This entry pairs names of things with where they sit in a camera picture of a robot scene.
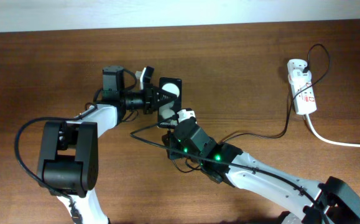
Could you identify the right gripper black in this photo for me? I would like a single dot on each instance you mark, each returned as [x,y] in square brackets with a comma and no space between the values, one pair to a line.
[171,145]

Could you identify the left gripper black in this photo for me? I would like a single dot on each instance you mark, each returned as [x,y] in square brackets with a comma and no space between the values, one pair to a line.
[150,98]

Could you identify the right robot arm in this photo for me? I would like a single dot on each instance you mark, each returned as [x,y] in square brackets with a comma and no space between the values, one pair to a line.
[307,201]

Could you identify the white power strip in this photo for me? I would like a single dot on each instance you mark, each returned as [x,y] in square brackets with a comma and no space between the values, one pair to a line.
[300,79]

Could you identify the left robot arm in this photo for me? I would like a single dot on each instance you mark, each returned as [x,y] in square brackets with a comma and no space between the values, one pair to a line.
[68,159]

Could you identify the black smartphone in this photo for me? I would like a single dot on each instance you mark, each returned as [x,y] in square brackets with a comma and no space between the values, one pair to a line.
[171,85]

